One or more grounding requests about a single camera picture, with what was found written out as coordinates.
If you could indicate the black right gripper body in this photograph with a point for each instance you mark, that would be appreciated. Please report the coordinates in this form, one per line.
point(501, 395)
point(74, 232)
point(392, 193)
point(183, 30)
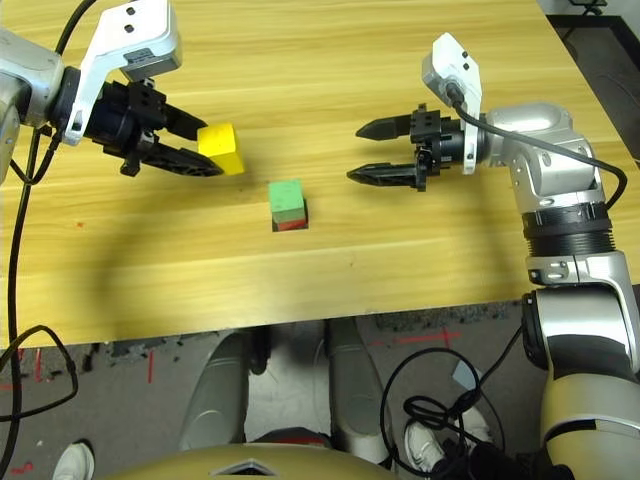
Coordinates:
point(445, 142)

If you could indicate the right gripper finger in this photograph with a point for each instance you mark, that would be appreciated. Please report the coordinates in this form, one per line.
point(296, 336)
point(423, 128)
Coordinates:
point(390, 175)
point(390, 127)

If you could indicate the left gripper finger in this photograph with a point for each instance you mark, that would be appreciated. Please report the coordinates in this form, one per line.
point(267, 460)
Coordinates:
point(175, 162)
point(182, 122)

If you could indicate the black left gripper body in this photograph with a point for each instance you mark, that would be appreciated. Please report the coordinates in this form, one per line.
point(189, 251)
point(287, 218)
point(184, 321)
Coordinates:
point(125, 120)

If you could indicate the yellow wooden block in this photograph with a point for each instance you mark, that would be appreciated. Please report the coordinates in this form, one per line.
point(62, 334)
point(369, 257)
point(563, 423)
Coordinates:
point(217, 142)

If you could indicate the green wooden block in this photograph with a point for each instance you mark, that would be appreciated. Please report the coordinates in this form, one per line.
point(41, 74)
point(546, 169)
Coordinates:
point(286, 197)

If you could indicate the red wooden block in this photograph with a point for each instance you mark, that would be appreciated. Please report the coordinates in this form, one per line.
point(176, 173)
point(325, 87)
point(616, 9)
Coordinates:
point(292, 225)

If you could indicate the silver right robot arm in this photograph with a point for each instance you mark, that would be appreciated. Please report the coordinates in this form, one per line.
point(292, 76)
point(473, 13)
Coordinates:
point(575, 300)

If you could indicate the black square marker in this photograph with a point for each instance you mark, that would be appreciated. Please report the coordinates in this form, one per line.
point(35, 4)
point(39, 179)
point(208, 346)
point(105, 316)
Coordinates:
point(306, 226)

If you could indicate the black chair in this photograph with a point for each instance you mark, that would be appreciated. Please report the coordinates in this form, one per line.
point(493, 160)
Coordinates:
point(590, 5)

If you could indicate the red tape line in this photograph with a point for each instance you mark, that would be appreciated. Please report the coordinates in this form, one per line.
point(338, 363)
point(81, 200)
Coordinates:
point(150, 367)

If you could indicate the blue-grey paper scrap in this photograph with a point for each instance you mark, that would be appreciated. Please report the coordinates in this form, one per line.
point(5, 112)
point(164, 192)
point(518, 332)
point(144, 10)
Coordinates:
point(465, 376)

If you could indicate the grey right robot leg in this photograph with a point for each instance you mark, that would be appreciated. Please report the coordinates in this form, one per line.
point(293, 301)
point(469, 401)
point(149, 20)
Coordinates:
point(357, 395)

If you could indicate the grey robot leg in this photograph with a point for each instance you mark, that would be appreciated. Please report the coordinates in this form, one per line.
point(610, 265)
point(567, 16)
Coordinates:
point(217, 395)
point(357, 395)

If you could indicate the grey left robot leg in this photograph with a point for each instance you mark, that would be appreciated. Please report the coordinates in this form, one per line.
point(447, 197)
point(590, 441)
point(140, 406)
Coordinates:
point(217, 395)

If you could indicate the white sneaker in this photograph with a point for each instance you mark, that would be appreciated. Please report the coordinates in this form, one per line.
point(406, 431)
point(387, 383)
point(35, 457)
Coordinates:
point(422, 447)
point(482, 425)
point(75, 462)

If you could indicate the gold robot torso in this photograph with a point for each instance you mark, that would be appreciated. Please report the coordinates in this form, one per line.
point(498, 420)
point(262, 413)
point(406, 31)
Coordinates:
point(240, 462)

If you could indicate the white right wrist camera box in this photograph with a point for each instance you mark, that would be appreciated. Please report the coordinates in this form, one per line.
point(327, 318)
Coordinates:
point(452, 62)

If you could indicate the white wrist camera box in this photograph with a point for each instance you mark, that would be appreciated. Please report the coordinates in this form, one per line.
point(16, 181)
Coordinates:
point(452, 62)
point(140, 35)

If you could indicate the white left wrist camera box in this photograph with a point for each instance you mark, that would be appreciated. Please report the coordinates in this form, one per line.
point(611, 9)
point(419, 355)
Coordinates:
point(140, 35)

